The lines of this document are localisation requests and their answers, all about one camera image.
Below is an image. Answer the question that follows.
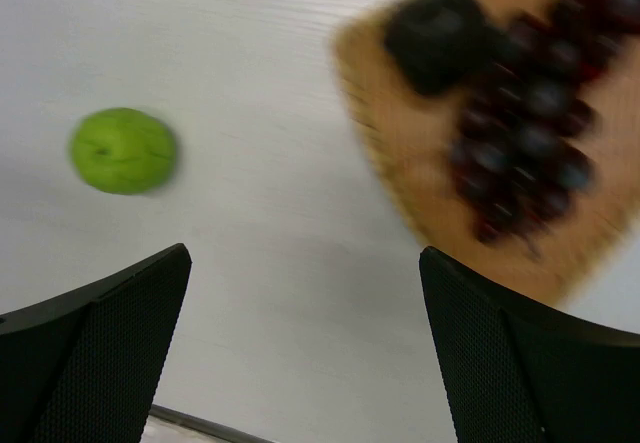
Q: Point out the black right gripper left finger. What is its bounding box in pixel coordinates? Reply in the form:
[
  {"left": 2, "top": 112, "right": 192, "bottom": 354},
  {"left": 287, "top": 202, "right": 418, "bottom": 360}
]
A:
[{"left": 1, "top": 244, "right": 191, "bottom": 443}]

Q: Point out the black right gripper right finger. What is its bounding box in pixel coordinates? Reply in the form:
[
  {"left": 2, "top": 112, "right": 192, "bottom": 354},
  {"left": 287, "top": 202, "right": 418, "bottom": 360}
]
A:
[{"left": 419, "top": 247, "right": 639, "bottom": 442}]

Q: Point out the dark red fake grape bunch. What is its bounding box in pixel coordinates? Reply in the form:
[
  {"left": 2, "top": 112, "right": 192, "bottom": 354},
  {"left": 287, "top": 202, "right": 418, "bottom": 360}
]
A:
[{"left": 449, "top": 0, "right": 639, "bottom": 258}]

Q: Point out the dark purple fake plum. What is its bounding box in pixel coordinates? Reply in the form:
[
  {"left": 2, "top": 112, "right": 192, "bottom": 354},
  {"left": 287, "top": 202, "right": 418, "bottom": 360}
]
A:
[{"left": 384, "top": 0, "right": 502, "bottom": 96}]

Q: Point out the green fake apple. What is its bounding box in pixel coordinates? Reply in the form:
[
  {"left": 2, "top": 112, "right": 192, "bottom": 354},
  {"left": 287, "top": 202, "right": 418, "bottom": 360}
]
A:
[{"left": 69, "top": 108, "right": 178, "bottom": 195}]

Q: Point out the woven orange fruit basket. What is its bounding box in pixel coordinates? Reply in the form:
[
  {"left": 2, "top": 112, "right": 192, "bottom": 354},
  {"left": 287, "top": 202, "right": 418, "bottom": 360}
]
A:
[{"left": 334, "top": 0, "right": 639, "bottom": 304}]

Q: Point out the aluminium front rail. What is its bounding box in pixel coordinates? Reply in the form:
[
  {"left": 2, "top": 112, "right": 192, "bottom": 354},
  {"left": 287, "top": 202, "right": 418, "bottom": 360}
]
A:
[{"left": 149, "top": 405, "right": 272, "bottom": 443}]

